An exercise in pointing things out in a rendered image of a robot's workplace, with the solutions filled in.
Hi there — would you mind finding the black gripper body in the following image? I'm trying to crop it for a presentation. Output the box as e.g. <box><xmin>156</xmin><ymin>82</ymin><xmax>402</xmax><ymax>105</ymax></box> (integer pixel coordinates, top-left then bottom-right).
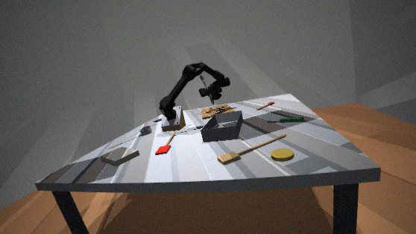
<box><xmin>199</xmin><ymin>84</ymin><xmax>222</xmax><ymax>97</ymax></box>

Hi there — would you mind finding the tan flat spatula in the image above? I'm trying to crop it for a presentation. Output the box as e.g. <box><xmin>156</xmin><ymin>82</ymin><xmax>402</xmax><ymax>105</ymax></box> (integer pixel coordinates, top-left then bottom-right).
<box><xmin>217</xmin><ymin>134</ymin><xmax>287</xmax><ymax>165</ymax></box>

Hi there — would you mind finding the yellow flat round disc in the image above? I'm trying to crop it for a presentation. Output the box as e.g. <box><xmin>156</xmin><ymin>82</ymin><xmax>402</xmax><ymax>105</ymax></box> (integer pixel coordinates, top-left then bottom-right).
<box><xmin>271</xmin><ymin>148</ymin><xmax>294</xmax><ymax>162</ymax></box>

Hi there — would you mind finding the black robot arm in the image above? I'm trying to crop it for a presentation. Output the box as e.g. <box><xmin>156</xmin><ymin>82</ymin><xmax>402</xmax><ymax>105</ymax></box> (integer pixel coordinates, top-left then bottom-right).
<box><xmin>160</xmin><ymin>63</ymin><xmax>230</xmax><ymax>121</ymax></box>

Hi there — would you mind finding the red spatula with wooden handle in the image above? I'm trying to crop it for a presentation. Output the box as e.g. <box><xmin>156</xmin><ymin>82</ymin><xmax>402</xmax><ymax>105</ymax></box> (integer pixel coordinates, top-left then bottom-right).
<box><xmin>155</xmin><ymin>132</ymin><xmax>175</xmax><ymax>155</ymax></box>

